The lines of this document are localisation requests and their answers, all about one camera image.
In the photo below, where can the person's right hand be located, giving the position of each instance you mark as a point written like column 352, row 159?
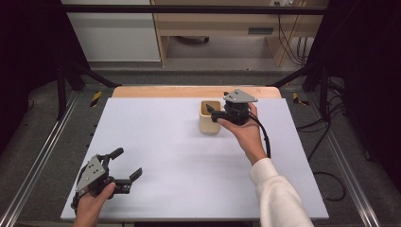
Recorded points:
column 249, row 135

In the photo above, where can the white table board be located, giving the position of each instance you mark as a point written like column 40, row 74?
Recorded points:
column 164, row 176

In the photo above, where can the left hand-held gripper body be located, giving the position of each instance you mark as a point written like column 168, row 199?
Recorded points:
column 93, row 171

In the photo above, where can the wooden table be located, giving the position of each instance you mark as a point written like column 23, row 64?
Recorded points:
column 164, row 92

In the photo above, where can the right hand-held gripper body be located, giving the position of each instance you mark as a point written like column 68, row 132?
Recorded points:
column 238, row 108

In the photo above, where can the black metal stand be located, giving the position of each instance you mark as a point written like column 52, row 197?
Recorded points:
column 324, row 94
column 61, row 91

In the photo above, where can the black horizontal frame bar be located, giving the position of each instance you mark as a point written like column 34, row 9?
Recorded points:
column 189, row 9

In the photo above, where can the white power strip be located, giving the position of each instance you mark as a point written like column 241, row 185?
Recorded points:
column 283, row 3

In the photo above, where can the yellow black floor tape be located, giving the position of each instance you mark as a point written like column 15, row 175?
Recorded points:
column 298, row 98
column 96, row 98

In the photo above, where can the black curtain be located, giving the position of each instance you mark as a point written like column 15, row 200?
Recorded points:
column 372, row 78
column 28, row 63

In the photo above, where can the white cabinet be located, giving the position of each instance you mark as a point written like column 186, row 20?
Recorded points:
column 116, row 34

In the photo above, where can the wooden desk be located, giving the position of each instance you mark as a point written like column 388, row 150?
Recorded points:
column 220, row 22

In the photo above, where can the aluminium floor rail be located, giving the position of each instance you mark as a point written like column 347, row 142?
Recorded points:
column 346, row 164
column 41, row 151

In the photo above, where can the square wooden cup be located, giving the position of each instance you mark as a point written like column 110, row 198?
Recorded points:
column 209, row 124

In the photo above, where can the person's left hand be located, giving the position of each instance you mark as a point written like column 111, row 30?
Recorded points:
column 93, row 203

